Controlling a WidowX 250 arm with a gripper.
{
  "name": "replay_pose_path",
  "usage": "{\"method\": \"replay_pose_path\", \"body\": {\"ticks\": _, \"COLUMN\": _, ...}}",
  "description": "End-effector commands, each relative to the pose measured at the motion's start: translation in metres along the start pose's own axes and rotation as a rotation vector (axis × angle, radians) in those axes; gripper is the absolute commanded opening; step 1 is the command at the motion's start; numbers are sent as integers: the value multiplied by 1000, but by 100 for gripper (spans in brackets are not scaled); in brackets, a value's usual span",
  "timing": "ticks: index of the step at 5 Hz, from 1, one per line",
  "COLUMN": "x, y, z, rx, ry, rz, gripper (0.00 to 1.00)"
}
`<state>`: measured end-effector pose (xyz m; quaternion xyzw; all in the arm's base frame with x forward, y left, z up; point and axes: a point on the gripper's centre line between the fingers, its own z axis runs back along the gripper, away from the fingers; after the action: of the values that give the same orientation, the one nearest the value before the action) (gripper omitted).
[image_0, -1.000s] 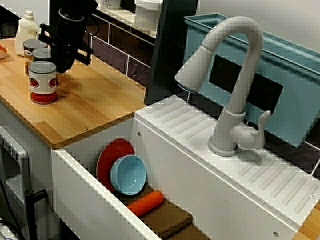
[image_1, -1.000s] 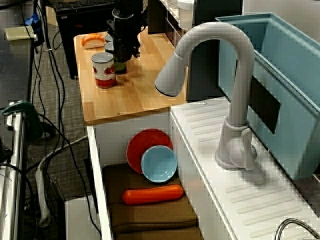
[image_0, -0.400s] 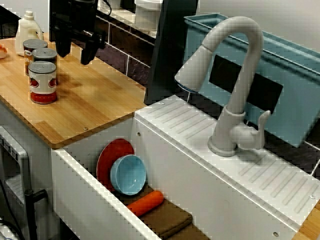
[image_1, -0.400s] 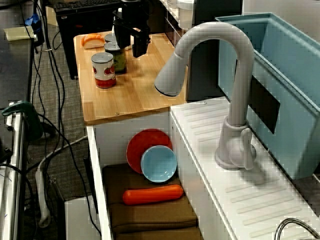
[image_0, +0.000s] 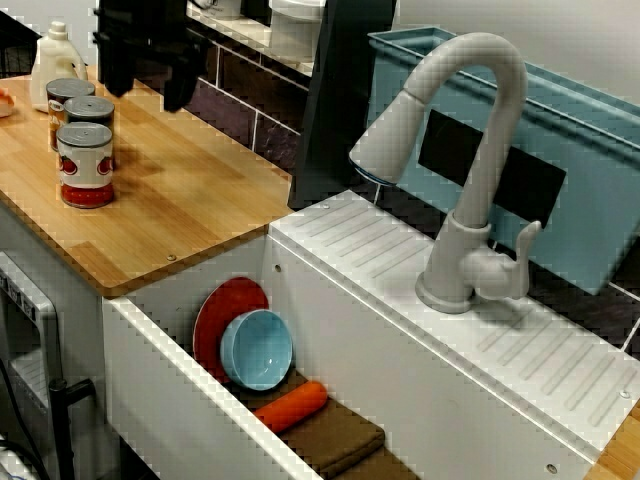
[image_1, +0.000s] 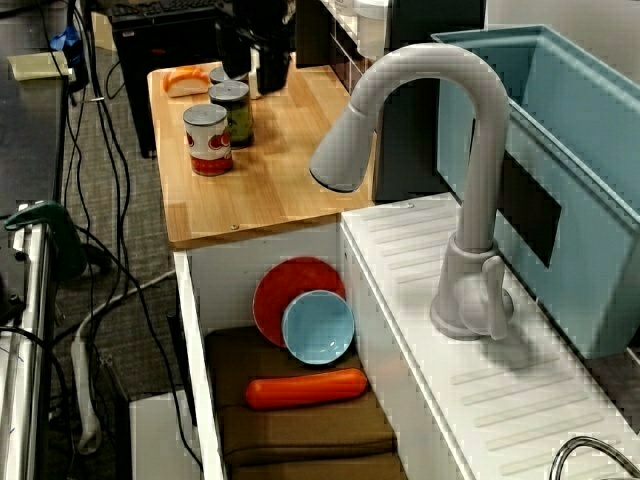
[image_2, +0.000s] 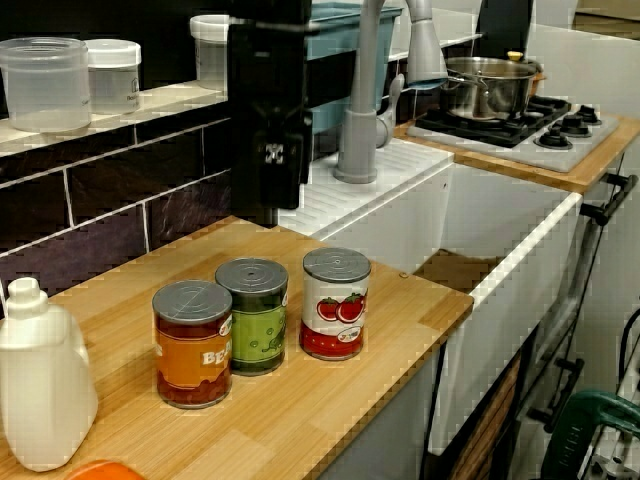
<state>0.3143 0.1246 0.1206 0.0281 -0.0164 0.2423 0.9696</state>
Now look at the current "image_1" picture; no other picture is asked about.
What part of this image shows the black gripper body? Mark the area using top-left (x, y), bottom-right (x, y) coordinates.
top-left (214, 14), bottom-right (296, 51)

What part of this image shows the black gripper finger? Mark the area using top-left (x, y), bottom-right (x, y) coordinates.
top-left (214, 22), bottom-right (252, 80)
top-left (254, 42), bottom-right (294, 96)

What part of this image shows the beans can orange brown label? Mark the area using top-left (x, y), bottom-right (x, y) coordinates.
top-left (208, 64), bottom-right (250, 86)

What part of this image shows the peas can green label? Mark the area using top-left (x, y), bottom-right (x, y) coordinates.
top-left (208, 79), bottom-right (255, 150)

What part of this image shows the tomato can red white label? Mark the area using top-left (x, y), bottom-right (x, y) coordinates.
top-left (182, 103), bottom-right (235, 177)

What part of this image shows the white plastic detergent bottle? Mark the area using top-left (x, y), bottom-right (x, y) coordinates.
top-left (248, 47), bottom-right (263, 101)

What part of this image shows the toy salmon sushi piece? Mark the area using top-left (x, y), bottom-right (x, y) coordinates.
top-left (162, 64), bottom-right (211, 98)

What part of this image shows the black keyboard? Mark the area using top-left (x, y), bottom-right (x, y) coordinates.
top-left (109, 0), bottom-right (226, 22)

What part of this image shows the black cabinet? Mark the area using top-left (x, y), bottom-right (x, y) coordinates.
top-left (110, 14), bottom-right (221, 160)

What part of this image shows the black upright panel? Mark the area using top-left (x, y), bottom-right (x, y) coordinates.
top-left (372, 0), bottom-right (486, 205)

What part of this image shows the yellow paper note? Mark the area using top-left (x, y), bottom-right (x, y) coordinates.
top-left (7, 51), bottom-right (71, 83)

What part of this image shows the red plate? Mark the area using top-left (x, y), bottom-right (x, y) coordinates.
top-left (251, 257), bottom-right (347, 350)

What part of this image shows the grey toy kitchen faucet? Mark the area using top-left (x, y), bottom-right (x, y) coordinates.
top-left (308, 43), bottom-right (516, 343)

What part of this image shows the green clamp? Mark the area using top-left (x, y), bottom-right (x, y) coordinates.
top-left (2, 201), bottom-right (89, 284)

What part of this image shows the white toy sink unit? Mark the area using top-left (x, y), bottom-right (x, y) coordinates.
top-left (172, 194), bottom-right (640, 480)

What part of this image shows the light blue bowl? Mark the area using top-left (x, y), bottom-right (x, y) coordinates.
top-left (280, 290), bottom-right (356, 366)

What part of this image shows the orange toy sausage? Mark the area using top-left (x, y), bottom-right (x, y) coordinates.
top-left (244, 368), bottom-right (369, 412)

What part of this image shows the blue plastic bin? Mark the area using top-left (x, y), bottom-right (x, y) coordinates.
top-left (430, 25), bottom-right (640, 361)

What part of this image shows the brown folded cloth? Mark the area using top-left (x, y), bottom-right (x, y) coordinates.
top-left (203, 327), bottom-right (409, 480)

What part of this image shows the white power strip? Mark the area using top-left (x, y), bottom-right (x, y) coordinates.
top-left (69, 269), bottom-right (176, 456)

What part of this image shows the white box panel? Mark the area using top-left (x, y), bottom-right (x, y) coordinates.
top-left (128, 389), bottom-right (201, 480)

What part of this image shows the silver metal pot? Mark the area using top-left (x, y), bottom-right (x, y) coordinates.
top-left (547, 435), bottom-right (640, 480)

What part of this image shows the silver metal frame rail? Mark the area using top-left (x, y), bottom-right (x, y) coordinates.
top-left (0, 202), bottom-right (59, 480)

